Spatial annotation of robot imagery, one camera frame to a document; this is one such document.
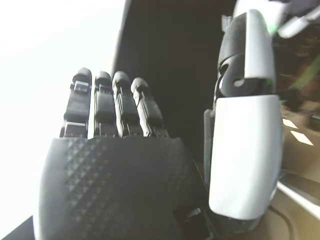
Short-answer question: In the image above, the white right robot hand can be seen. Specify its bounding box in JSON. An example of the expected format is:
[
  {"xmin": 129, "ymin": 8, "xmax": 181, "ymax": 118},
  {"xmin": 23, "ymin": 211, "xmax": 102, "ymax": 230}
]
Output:
[{"xmin": 37, "ymin": 9, "xmax": 286, "ymax": 240}]

